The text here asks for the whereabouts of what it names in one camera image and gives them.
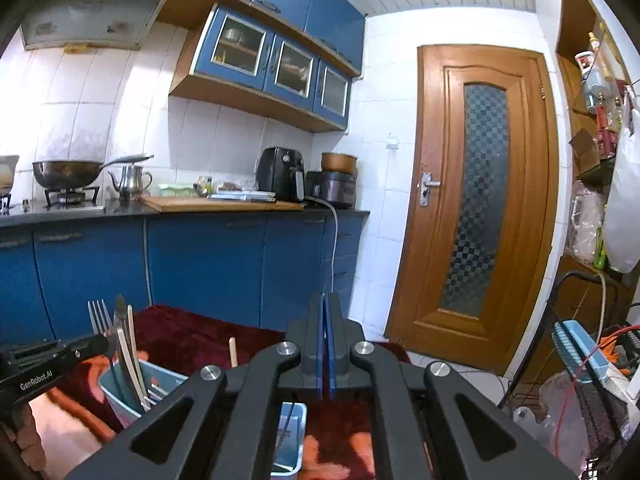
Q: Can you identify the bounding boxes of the grey range hood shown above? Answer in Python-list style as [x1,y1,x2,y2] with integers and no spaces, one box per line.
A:
[20,0,183,52]

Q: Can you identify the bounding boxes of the person's left hand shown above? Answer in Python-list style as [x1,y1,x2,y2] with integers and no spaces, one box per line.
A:
[12,402,47,462]

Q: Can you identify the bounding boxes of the bottles on shelf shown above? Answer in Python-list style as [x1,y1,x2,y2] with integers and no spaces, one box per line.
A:
[575,32,638,156]

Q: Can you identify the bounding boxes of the red cable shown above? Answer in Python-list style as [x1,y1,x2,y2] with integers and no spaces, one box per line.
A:
[550,327,640,461]

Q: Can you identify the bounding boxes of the black air fryer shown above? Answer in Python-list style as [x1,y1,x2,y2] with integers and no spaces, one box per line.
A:
[256,146,306,203]

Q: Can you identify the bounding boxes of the wooden door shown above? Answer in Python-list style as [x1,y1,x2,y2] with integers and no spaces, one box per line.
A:
[385,45,561,376]

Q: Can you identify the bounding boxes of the blue base cabinets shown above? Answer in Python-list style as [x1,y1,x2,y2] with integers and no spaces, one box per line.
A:
[0,210,371,342]

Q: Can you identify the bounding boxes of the blue glass-door wall cabinet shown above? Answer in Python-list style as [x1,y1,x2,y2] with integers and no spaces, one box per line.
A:
[169,2,362,133]

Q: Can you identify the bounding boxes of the light blue chopstick box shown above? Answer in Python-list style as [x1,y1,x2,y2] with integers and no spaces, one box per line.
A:
[97,357,307,476]

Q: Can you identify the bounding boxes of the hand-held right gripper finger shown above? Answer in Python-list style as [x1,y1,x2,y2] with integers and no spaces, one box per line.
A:
[326,294,576,480]
[65,294,328,480]

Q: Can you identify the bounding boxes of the white hanging plastic bag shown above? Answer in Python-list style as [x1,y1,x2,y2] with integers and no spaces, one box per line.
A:
[602,110,640,273]

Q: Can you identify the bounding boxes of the black rice cooker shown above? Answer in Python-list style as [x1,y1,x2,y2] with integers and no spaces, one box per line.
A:
[305,152,359,209]

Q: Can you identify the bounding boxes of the silver door handle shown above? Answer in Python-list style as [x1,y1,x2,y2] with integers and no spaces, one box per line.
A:
[420,171,442,207]

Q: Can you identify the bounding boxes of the black wire rack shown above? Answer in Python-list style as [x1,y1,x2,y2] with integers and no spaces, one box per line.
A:
[500,270,640,480]

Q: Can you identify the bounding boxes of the white power cable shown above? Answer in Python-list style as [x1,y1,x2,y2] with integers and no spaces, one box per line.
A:
[306,197,341,293]

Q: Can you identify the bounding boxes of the red and peach blanket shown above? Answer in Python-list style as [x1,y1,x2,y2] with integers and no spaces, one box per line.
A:
[30,305,416,480]

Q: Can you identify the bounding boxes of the white cooking pot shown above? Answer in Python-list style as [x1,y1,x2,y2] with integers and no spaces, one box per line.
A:
[0,155,20,196]

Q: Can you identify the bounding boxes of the black wok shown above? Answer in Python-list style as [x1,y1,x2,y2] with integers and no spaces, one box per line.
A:
[32,154,155,193]

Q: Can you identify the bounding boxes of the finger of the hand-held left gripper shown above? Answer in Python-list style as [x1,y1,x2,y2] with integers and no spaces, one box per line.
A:
[62,334,110,361]
[0,341,62,363]

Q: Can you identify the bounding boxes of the steel kettle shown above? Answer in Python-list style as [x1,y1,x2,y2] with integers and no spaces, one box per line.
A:
[109,165,153,200]

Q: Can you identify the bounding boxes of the clear plastic bag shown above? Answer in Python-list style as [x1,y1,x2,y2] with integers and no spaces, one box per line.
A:
[514,375,591,456]

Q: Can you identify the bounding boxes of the gas stove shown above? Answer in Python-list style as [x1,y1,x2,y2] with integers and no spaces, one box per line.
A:
[0,186,106,213]

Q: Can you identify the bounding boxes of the wooden wall shelf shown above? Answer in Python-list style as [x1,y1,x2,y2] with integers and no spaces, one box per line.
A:
[555,0,640,286]

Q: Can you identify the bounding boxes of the wooden cutting board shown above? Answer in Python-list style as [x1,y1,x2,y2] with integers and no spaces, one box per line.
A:
[139,195,306,212]

